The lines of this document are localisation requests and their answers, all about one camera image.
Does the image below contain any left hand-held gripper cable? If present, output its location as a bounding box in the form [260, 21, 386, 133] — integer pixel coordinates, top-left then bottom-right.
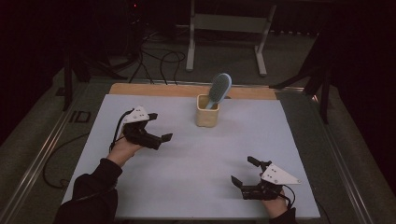
[108, 108, 135, 154]

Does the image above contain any person's right hand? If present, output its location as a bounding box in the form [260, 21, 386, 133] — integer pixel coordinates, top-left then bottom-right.
[262, 189, 290, 219]

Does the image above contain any white table mat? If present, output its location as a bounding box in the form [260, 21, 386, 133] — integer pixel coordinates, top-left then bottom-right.
[61, 93, 321, 220]

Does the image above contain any metal floor rail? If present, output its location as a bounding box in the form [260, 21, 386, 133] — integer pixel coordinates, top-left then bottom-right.
[0, 83, 91, 224]
[309, 92, 375, 224]

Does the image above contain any cream square cup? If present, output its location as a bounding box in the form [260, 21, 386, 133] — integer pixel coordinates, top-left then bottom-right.
[194, 93, 220, 129]

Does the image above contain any light blue hairbrush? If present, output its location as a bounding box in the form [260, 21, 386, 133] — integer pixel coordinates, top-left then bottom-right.
[205, 72, 233, 111]

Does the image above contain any hand-held gripper cable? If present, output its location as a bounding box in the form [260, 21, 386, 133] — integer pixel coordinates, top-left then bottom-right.
[108, 108, 135, 154]
[280, 184, 296, 209]

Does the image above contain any long black floor cable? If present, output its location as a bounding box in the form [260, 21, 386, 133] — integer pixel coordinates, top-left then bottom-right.
[42, 133, 92, 190]

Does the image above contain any dark equipment with red light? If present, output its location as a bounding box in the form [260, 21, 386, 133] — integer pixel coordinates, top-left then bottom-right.
[123, 0, 148, 59]

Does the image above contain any white metal stand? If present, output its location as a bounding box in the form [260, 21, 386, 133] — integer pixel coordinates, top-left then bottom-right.
[185, 0, 277, 77]

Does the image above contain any right hand-held gripper cable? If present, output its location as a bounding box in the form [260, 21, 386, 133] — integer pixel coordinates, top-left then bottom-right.
[280, 184, 296, 209]

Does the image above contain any person's left hand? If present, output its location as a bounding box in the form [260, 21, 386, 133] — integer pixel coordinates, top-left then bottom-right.
[106, 135, 145, 168]

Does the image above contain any bundle of black floor cables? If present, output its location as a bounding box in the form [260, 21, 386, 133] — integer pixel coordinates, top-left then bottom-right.
[128, 29, 187, 86]

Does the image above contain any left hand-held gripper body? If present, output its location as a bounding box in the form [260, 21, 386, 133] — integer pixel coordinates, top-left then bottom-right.
[121, 105, 163, 151]

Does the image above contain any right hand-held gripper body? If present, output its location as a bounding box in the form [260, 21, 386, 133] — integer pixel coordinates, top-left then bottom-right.
[240, 163, 303, 201]

